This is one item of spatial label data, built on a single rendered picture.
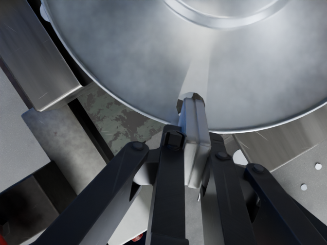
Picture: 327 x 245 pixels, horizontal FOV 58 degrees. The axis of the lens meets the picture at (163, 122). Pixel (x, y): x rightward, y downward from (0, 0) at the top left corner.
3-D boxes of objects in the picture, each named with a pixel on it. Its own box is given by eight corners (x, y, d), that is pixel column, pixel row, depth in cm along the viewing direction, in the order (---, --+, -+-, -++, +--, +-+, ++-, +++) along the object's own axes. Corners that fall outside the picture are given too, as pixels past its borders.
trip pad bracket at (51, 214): (99, 171, 50) (61, 223, 31) (52, 200, 51) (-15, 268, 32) (80, 142, 50) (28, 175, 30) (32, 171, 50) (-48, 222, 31)
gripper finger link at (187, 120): (186, 187, 17) (173, 185, 17) (185, 133, 23) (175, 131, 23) (198, 143, 16) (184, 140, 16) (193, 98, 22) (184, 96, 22)
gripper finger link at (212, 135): (210, 174, 15) (269, 186, 15) (204, 130, 19) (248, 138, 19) (203, 198, 15) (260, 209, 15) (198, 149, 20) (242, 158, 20)
